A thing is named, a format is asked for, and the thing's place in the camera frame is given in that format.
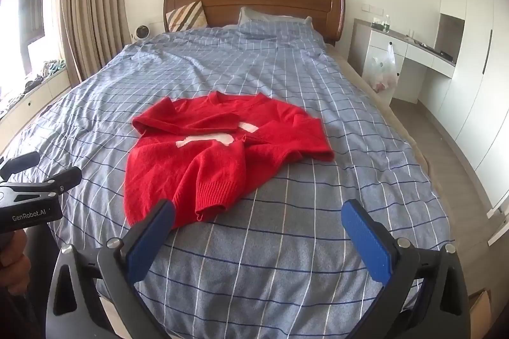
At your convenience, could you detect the white bedside shelf unit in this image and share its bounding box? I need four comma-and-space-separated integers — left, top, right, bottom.
348, 18, 457, 104

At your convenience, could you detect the pile of clutter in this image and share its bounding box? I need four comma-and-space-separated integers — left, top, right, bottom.
22, 59, 67, 90

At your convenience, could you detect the white wardrobe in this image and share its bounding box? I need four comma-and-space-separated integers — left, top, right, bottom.
417, 0, 509, 209

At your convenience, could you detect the red knit sweater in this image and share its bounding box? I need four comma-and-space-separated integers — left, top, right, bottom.
123, 92, 335, 230

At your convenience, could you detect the window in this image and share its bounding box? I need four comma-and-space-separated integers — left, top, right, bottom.
0, 0, 50, 97

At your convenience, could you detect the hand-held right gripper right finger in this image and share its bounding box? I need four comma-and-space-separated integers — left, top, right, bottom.
341, 199, 471, 339

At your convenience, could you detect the striped pillow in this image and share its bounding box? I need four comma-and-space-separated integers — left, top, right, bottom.
165, 1, 208, 33

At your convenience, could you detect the white window bench cabinet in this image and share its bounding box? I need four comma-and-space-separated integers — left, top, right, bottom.
0, 66, 73, 149

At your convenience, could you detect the cardboard box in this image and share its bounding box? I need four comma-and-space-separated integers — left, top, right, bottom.
466, 287, 494, 324

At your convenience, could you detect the grey-blue pillow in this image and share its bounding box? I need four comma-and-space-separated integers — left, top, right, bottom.
238, 6, 314, 30

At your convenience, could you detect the white plastic bag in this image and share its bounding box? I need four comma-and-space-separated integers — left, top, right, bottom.
364, 44, 400, 93

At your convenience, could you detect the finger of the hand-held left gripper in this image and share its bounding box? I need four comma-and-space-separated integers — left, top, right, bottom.
0, 151, 41, 178
42, 166, 82, 200

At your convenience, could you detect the blue checked blanket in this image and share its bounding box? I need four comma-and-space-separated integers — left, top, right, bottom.
0, 19, 456, 339

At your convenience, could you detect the beige curtain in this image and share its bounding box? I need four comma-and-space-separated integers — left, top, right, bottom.
59, 0, 132, 89

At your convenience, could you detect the person's left hand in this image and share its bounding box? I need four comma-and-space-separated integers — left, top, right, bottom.
0, 230, 32, 294

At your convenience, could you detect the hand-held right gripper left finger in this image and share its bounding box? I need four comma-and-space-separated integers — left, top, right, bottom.
47, 199, 176, 339

